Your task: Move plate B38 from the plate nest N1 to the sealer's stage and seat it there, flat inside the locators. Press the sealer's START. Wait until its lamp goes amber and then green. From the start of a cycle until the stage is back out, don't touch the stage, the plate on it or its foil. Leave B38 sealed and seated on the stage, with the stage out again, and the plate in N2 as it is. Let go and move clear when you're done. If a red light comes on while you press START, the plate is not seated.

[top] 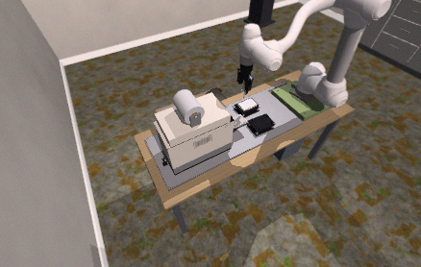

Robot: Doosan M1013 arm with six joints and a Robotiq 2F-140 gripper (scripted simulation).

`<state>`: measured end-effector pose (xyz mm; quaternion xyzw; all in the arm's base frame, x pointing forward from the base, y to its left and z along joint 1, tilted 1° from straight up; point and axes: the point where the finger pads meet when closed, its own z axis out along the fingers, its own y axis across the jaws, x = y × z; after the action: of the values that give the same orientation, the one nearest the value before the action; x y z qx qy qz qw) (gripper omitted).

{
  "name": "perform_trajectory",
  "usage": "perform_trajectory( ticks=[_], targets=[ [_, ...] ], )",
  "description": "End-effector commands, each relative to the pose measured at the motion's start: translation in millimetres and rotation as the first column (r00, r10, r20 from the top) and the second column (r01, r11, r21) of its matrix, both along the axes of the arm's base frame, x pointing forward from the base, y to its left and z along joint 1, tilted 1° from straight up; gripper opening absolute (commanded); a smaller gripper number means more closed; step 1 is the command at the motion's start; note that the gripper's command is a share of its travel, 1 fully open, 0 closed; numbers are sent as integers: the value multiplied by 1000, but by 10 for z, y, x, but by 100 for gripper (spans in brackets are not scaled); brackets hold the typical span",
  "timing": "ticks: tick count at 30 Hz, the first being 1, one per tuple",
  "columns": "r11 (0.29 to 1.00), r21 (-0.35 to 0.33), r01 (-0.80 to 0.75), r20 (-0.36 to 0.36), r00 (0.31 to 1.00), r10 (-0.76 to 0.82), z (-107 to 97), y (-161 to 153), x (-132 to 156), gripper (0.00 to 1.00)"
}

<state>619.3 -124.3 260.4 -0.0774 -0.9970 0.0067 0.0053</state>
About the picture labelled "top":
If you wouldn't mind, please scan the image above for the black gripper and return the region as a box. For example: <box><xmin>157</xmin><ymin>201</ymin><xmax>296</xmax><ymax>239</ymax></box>
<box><xmin>237</xmin><ymin>64</ymin><xmax>254</xmax><ymax>98</ymax></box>

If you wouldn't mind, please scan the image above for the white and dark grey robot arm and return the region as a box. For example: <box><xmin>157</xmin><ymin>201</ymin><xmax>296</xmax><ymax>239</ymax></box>
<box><xmin>239</xmin><ymin>0</ymin><xmax>391</xmax><ymax>108</ymax></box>

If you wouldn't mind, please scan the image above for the grey cylinder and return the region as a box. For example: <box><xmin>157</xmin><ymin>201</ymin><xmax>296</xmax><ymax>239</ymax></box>
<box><xmin>173</xmin><ymin>89</ymin><xmax>205</xmax><ymax>124</ymax></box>

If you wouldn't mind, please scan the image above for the black rectangular frame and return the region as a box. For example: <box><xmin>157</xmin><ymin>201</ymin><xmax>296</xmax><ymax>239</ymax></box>
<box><xmin>247</xmin><ymin>114</ymin><xmax>276</xmax><ymax>136</ymax></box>
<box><xmin>235</xmin><ymin>98</ymin><xmax>260</xmax><ymax>117</ymax></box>

